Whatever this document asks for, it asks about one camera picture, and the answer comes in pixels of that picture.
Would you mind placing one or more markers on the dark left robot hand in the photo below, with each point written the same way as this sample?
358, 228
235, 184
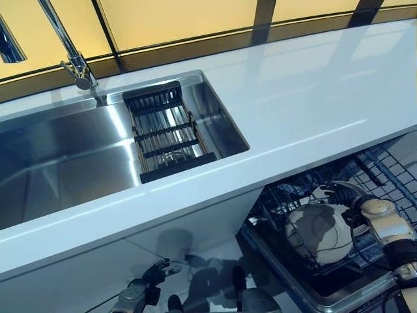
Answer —
156, 274

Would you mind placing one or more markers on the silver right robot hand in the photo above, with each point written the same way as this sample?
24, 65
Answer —
340, 195

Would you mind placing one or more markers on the beige round ceramic plate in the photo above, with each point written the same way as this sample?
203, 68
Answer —
317, 195
312, 238

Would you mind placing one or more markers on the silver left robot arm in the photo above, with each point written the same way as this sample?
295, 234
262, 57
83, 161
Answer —
128, 296

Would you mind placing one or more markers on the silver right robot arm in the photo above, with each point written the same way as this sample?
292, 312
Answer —
387, 225

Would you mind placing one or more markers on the open dishwasher door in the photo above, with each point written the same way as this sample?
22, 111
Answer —
293, 277

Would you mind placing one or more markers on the black robot left foot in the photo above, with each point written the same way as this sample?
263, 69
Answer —
174, 304

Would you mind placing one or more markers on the stainless steel kitchen sink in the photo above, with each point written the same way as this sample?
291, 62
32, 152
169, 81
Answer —
81, 146

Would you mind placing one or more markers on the black sink dish rack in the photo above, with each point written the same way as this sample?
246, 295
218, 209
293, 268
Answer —
150, 94

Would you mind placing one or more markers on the chrome kitchen faucet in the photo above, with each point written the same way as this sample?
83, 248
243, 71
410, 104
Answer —
76, 65

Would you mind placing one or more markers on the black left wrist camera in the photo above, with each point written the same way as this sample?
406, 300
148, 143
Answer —
153, 296

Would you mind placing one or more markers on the yellow window with dark frame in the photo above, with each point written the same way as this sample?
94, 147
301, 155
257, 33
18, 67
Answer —
179, 23

